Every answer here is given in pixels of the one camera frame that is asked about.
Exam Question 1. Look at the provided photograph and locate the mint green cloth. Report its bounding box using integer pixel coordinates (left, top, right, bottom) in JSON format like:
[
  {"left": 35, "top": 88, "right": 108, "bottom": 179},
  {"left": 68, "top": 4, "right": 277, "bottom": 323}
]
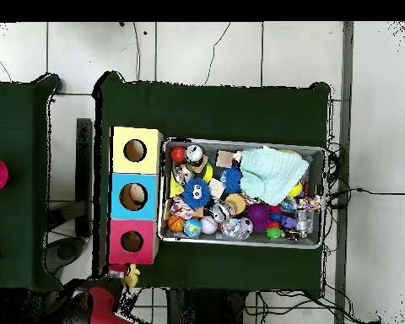
[{"left": 239, "top": 145, "right": 311, "bottom": 206}]

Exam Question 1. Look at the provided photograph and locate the wooden box with three holes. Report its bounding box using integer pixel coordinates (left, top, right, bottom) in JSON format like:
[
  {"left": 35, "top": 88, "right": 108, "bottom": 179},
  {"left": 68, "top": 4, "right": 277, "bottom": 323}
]
[{"left": 105, "top": 126, "right": 165, "bottom": 266}]

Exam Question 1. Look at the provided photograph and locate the small orange basketball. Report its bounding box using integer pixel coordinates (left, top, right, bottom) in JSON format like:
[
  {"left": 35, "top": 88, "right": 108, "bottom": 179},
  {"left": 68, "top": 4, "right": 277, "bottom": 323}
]
[{"left": 167, "top": 213, "right": 186, "bottom": 233}]

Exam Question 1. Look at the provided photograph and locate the globe print ball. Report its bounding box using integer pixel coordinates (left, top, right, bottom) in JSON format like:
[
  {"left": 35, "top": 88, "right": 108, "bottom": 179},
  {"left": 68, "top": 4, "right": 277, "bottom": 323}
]
[{"left": 182, "top": 218, "right": 203, "bottom": 239}]

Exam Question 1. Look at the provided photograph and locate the white baseball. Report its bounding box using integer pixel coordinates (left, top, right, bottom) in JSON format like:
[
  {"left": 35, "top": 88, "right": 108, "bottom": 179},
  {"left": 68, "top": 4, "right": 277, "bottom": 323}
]
[{"left": 199, "top": 215, "right": 219, "bottom": 235}]

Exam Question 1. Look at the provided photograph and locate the blue spiky ball with eyes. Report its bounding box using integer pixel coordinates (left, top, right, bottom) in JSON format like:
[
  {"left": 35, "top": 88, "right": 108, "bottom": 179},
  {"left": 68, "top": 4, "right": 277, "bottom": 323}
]
[{"left": 181, "top": 177, "right": 213, "bottom": 210}]

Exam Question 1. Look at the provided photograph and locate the dark green side tablecloth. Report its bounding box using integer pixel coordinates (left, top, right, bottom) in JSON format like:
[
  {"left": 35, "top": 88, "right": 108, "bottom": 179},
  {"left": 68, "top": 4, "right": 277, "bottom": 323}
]
[{"left": 0, "top": 74, "right": 65, "bottom": 292}]

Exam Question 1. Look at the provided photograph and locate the plain wooden cube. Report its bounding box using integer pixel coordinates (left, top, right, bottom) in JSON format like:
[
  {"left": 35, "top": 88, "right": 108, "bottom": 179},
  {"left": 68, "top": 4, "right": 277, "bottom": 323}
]
[{"left": 208, "top": 177, "right": 226, "bottom": 200}]

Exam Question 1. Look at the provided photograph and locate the plain orange ball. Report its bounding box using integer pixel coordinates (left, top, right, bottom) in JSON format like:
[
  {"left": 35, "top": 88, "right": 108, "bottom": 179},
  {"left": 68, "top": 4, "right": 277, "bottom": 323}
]
[{"left": 170, "top": 145, "right": 187, "bottom": 163}]

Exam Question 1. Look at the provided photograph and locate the black and white soccer ball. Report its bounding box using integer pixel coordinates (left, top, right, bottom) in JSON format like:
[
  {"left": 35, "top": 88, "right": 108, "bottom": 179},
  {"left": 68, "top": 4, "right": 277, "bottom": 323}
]
[{"left": 240, "top": 216, "right": 254, "bottom": 235}]

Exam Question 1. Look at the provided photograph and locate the yellow smiley face ball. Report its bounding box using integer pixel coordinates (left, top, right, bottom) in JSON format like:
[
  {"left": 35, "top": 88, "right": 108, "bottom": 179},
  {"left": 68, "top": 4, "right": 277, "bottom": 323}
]
[{"left": 287, "top": 181, "right": 304, "bottom": 198}]

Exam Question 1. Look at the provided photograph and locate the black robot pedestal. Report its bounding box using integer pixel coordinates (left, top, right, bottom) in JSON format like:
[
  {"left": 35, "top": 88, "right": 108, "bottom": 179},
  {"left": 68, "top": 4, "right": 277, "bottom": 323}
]
[{"left": 165, "top": 289, "right": 247, "bottom": 324}]

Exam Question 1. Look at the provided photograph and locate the silver wire mesh bin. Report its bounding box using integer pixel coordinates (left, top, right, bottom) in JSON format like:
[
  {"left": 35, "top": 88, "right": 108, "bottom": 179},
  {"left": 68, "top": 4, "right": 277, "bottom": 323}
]
[{"left": 156, "top": 137, "right": 327, "bottom": 250}]

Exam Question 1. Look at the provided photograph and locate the black cable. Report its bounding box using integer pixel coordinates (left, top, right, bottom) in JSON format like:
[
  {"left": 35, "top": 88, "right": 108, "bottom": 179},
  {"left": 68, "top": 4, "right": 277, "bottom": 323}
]
[{"left": 327, "top": 187, "right": 405, "bottom": 197}]

